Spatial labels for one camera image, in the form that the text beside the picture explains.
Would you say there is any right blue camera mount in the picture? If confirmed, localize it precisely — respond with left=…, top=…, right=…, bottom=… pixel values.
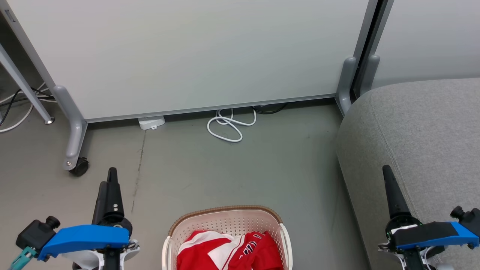
left=392, top=221, right=480, bottom=250

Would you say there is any narrow white partition panel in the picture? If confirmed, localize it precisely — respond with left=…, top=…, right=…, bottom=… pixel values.
left=359, top=0, right=480, bottom=99

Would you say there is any teal cable connector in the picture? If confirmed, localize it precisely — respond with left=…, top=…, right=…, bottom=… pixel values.
left=9, top=246, right=38, bottom=270

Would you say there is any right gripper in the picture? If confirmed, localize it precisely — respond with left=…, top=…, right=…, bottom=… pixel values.
left=378, top=165, right=455, bottom=270

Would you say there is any cream perforated laundry basket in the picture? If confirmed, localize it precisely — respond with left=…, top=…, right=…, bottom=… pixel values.
left=162, top=205, right=293, bottom=270

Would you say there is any black floor cable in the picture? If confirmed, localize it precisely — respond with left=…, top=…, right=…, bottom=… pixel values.
left=0, top=87, right=51, bottom=126

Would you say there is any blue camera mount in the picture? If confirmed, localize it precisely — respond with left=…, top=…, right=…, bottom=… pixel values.
left=392, top=221, right=480, bottom=250
left=37, top=224, right=130, bottom=262

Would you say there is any large white partition panel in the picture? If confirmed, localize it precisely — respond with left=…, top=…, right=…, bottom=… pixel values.
left=0, top=0, right=380, bottom=171

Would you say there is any small white adapter box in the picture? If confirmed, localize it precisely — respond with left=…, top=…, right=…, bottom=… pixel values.
left=138, top=116, right=166, bottom=131

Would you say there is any grey fabric sofa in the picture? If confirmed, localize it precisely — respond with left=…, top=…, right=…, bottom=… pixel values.
left=336, top=78, right=480, bottom=270

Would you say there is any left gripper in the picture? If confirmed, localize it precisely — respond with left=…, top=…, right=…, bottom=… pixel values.
left=61, top=168, right=141, bottom=270

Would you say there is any black cable under partition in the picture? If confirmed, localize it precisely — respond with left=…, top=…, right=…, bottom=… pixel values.
left=252, top=103, right=288, bottom=115

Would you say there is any coiled white cable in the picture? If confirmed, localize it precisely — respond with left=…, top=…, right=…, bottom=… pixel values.
left=207, top=108, right=257, bottom=143

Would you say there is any grey metal table leg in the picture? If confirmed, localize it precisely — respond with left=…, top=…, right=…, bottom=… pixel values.
left=0, top=43, right=55, bottom=125

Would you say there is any red and white garment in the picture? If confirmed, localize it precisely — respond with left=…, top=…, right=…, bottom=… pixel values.
left=176, top=230, right=284, bottom=270

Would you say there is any left blue camera mount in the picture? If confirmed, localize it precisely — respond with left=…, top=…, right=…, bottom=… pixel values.
left=37, top=224, right=130, bottom=262

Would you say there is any white floor cable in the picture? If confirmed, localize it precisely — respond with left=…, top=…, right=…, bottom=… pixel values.
left=0, top=82, right=57, bottom=134

